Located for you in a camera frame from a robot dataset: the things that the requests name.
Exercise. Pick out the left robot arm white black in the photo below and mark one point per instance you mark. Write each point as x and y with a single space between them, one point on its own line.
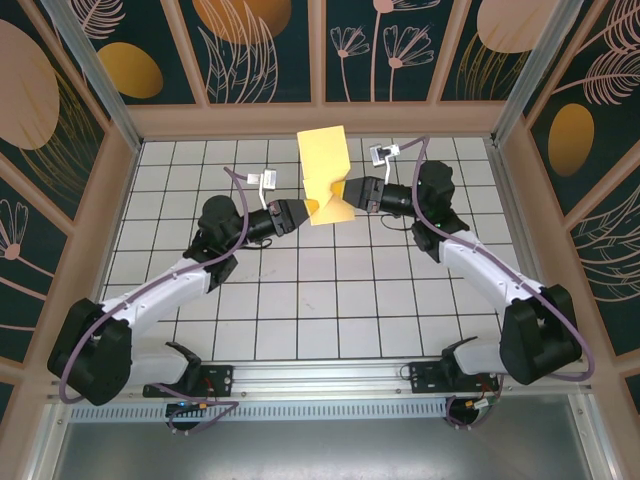
150 305

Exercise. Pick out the yellow cloth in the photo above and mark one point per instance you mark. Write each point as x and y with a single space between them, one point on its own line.
322 155

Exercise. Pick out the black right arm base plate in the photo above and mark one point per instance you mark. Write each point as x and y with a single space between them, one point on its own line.
425 380

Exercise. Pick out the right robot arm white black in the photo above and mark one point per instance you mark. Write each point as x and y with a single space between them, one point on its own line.
480 265

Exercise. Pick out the aluminium side rail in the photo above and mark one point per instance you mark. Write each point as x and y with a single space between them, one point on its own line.
530 270

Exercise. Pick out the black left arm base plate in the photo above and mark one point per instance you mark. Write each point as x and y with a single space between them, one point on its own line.
220 380

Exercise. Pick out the grey metal panel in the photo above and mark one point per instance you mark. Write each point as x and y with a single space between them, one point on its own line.
320 450

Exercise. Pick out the aluminium frame post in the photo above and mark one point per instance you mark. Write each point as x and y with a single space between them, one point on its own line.
535 60
95 65

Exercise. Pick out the aluminium mounting rail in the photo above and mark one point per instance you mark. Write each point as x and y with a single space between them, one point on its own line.
320 375

